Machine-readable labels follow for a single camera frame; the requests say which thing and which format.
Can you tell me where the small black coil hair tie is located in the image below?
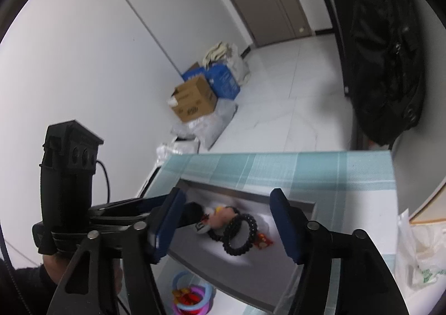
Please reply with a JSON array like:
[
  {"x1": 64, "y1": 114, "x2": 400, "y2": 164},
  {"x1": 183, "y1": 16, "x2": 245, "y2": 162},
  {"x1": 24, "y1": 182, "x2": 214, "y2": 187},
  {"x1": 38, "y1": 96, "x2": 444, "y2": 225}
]
[{"x1": 207, "y1": 227, "x2": 228, "y2": 243}]

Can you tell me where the white plastic package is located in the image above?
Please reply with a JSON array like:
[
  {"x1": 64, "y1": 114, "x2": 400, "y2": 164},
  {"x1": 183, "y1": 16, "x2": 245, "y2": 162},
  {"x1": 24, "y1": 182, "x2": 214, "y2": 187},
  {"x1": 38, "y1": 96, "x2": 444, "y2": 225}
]
[{"x1": 155, "y1": 137, "x2": 201, "y2": 166}]

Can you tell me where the purple ring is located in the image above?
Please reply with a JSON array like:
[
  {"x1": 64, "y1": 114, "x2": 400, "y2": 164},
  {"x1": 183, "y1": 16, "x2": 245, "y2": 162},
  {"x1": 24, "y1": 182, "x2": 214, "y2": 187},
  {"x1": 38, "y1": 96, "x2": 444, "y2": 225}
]
[{"x1": 177, "y1": 285, "x2": 210, "y2": 315}]

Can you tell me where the pink toy figure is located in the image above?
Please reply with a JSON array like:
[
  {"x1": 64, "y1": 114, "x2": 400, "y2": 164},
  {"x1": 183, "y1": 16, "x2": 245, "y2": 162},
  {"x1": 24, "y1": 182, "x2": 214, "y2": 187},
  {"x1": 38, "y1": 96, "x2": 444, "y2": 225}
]
[{"x1": 208, "y1": 205, "x2": 238, "y2": 229}]

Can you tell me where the stack of colourful rings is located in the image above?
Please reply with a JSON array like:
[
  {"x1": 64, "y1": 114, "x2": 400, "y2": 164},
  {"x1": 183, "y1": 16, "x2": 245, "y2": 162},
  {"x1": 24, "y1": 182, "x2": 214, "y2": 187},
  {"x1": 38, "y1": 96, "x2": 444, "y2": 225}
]
[{"x1": 171, "y1": 271, "x2": 214, "y2": 315}]

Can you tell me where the white plastic bag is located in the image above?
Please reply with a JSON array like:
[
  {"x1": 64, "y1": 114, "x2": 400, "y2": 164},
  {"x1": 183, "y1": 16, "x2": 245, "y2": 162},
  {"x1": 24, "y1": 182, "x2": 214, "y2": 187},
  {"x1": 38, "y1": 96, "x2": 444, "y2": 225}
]
[{"x1": 395, "y1": 210, "x2": 446, "y2": 302}]

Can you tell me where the large black coil hair tie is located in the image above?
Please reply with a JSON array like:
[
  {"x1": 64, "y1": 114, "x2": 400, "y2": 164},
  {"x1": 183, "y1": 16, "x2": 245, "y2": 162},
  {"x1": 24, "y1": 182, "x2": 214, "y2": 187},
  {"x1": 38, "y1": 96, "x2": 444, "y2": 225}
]
[{"x1": 222, "y1": 213, "x2": 258, "y2": 257}]

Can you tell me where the person's left forearm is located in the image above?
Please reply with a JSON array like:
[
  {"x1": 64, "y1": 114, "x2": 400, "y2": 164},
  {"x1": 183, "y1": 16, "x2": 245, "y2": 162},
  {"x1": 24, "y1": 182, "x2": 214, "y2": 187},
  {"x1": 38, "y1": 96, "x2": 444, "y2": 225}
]
[{"x1": 0, "y1": 259, "x2": 58, "y2": 315}]

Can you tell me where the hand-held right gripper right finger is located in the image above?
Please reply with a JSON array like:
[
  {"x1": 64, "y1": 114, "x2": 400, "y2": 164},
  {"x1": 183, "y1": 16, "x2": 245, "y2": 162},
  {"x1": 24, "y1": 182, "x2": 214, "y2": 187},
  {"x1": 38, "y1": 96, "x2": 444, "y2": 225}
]
[{"x1": 270, "y1": 188, "x2": 410, "y2": 315}]

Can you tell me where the brown cardboard box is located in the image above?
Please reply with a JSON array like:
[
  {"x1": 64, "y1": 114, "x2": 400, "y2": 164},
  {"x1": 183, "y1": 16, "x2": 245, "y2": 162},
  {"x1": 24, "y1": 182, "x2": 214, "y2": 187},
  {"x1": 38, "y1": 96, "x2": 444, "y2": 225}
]
[{"x1": 170, "y1": 75, "x2": 219, "y2": 123}]

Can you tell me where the blue cardboard box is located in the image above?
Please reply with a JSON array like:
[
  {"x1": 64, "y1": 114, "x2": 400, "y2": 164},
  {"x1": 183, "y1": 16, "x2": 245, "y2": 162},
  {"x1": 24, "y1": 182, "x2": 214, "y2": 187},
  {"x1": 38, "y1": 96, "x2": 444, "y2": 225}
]
[{"x1": 181, "y1": 62, "x2": 241, "y2": 100}]

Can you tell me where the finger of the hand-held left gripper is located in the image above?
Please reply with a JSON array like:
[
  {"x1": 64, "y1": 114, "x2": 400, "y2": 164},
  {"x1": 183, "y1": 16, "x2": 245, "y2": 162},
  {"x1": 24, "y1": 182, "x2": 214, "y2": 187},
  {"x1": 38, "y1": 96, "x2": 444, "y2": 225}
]
[
  {"x1": 90, "y1": 215, "x2": 150, "y2": 234},
  {"x1": 89, "y1": 195, "x2": 204, "y2": 230}
]

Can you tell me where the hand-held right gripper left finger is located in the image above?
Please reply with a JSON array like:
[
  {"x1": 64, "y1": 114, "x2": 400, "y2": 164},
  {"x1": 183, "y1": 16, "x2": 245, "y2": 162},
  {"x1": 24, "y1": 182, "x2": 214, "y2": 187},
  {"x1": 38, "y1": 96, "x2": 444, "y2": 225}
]
[{"x1": 47, "y1": 188, "x2": 187, "y2": 315}]

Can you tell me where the red round ornament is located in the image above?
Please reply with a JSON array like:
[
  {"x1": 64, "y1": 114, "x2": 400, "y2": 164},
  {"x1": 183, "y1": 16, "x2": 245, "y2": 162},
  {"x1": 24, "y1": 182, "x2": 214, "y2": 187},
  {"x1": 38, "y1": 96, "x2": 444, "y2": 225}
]
[{"x1": 179, "y1": 292, "x2": 200, "y2": 306}]

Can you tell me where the black cable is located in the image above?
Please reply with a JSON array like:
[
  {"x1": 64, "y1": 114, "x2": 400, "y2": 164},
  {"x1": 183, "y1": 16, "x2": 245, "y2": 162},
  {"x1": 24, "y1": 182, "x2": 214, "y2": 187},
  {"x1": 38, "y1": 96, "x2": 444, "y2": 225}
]
[{"x1": 95, "y1": 160, "x2": 111, "y2": 205}]

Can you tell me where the person's left hand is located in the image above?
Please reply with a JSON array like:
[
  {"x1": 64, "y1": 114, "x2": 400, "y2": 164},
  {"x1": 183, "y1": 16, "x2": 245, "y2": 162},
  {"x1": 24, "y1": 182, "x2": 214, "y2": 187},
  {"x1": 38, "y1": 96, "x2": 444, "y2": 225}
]
[{"x1": 33, "y1": 224, "x2": 123, "y2": 296}]

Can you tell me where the grey cardboard box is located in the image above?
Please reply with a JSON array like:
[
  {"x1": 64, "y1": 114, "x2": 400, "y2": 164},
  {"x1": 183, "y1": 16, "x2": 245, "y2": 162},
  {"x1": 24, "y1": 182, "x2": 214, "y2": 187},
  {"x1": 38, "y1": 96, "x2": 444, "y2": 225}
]
[{"x1": 163, "y1": 177, "x2": 318, "y2": 314}]

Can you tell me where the red and white charm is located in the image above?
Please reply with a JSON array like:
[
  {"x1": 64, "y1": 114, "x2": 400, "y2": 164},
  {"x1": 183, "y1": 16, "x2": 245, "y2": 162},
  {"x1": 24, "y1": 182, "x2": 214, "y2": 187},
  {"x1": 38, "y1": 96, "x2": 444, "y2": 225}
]
[{"x1": 255, "y1": 232, "x2": 275, "y2": 250}]

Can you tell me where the grey plastic mail bag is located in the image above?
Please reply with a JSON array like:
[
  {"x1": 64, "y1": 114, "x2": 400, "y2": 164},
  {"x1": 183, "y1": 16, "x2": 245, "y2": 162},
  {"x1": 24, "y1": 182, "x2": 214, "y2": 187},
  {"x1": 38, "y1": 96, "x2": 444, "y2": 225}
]
[{"x1": 170, "y1": 99, "x2": 238, "y2": 151}]

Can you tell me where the beige tote bag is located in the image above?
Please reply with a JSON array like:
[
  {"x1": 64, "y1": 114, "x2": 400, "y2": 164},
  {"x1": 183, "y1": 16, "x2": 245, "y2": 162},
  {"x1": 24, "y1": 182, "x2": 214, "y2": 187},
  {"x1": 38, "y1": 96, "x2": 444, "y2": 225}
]
[{"x1": 203, "y1": 42, "x2": 252, "y2": 84}]

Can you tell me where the round white badge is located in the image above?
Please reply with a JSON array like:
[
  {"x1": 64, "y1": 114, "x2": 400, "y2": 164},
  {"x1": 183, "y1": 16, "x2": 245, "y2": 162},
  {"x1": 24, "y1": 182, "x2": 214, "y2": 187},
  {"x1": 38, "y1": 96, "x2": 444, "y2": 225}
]
[{"x1": 194, "y1": 215, "x2": 212, "y2": 235}]

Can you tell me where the black backpack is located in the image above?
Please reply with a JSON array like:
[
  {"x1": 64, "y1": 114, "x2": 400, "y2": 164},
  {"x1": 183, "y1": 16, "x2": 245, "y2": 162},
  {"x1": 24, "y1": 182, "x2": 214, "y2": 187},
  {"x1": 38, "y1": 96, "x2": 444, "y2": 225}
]
[{"x1": 323, "y1": 0, "x2": 428, "y2": 147}]

